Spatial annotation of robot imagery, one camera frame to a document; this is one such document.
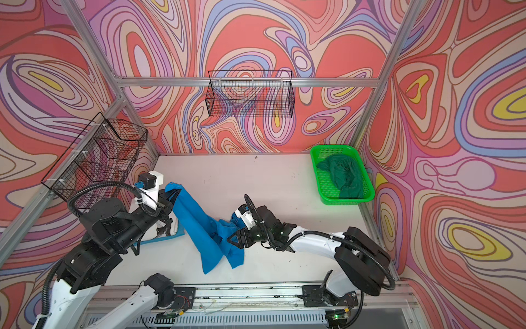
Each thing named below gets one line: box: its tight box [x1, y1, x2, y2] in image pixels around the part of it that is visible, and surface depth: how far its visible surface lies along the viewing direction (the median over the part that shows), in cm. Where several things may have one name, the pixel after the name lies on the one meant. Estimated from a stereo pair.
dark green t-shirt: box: [316, 154, 364, 199], surface depth 104 cm
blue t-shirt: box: [165, 182, 246, 275], surface depth 77 cm
